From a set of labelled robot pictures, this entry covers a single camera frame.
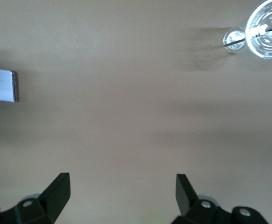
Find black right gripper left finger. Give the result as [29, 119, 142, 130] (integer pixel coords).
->
[0, 172, 71, 224]

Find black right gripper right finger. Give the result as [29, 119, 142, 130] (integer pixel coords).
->
[170, 173, 270, 224]

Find clear plastic cup with lid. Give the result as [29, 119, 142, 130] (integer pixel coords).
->
[223, 0, 272, 60]

